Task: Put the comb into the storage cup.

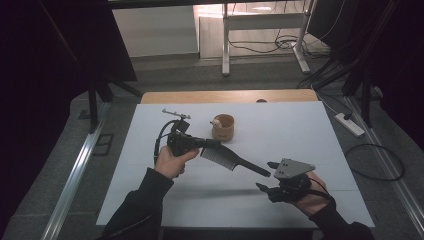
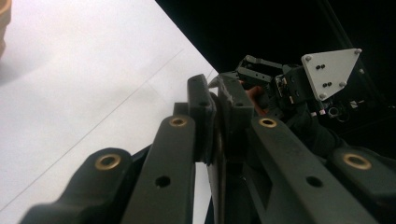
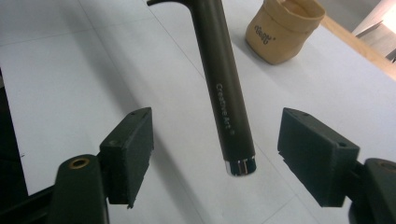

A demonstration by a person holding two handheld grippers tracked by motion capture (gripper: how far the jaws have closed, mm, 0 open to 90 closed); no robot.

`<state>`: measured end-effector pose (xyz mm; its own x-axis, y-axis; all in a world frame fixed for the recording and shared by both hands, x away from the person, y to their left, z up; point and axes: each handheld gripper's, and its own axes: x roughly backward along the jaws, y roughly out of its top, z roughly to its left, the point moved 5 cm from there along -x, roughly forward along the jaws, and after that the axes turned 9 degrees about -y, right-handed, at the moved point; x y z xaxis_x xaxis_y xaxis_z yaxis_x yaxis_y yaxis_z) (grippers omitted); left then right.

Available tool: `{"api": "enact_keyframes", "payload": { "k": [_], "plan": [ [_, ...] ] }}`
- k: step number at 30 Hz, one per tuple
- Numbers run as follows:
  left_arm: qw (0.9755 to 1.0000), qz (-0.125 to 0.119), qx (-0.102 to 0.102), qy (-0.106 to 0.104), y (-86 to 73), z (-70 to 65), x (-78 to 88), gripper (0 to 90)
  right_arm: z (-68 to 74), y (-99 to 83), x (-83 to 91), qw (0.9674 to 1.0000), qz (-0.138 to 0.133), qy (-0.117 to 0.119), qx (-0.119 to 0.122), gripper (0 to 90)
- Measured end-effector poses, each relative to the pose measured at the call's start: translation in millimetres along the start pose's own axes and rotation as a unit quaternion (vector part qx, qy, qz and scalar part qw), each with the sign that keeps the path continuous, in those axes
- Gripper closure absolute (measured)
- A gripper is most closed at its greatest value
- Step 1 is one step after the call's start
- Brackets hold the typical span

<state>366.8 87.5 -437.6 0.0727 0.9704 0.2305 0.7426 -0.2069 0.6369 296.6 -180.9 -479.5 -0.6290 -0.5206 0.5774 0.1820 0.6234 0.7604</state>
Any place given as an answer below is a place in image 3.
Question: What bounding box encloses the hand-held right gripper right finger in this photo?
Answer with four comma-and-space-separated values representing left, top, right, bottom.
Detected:
276, 106, 361, 208

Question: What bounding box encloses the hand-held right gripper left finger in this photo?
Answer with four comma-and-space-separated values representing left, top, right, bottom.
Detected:
99, 106, 155, 209

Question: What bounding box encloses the black pen with silver end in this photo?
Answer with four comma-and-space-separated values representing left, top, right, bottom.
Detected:
146, 0, 258, 177

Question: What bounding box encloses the tan paper storage bag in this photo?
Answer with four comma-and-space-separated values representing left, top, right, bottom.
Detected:
245, 0, 327, 65

